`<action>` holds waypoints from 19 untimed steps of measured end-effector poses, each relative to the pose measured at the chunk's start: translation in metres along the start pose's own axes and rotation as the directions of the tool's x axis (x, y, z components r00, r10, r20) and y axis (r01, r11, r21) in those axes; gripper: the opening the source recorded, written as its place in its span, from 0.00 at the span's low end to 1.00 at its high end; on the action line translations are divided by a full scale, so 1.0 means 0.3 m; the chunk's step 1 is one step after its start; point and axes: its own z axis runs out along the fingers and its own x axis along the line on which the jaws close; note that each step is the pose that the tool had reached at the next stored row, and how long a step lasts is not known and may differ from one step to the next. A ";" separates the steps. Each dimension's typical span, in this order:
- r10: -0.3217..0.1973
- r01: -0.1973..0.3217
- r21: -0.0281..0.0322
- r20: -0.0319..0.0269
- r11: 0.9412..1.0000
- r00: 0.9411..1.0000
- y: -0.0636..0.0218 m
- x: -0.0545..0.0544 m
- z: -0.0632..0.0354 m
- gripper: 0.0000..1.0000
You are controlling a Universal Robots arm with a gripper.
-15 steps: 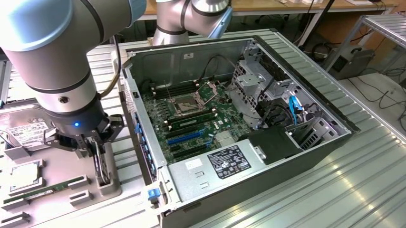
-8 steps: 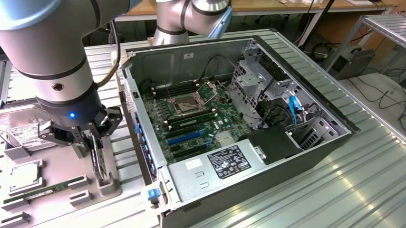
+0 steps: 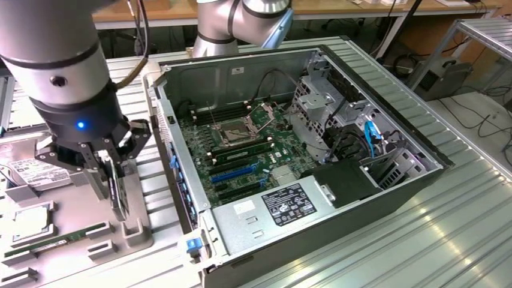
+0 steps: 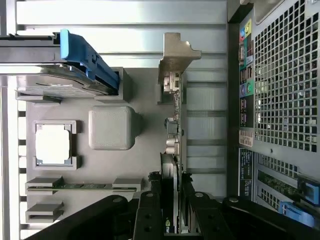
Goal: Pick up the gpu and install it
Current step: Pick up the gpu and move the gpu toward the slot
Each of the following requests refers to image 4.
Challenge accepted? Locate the aluminium frame rail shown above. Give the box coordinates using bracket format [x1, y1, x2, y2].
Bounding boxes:
[0, 32, 61, 76]

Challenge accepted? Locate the blue plastic case latch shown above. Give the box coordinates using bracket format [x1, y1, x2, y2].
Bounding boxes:
[296, 174, 319, 201]
[278, 199, 316, 229]

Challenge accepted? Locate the grey perforated PC case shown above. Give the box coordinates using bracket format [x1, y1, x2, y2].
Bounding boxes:
[226, 0, 320, 240]

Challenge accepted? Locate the green RAM stick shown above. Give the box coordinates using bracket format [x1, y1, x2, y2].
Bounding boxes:
[26, 183, 139, 192]

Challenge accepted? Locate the hard disk with blue caddy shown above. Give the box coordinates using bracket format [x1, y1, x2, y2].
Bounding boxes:
[14, 28, 121, 99]

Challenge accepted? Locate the white warning label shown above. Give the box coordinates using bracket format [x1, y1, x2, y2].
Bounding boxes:
[239, 128, 255, 149]

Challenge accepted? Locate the black text label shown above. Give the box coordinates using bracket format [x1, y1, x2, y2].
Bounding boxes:
[238, 147, 255, 196]

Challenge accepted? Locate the colourful port label sticker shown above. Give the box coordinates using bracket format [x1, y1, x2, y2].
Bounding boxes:
[238, 18, 255, 129]

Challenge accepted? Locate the grey printed parts rack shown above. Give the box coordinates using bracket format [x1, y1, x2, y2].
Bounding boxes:
[14, 66, 191, 240]

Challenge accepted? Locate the grey square block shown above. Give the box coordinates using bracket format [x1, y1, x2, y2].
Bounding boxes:
[88, 104, 144, 152]

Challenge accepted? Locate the silver CPU chip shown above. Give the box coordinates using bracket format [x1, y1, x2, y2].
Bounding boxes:
[34, 123, 72, 166]

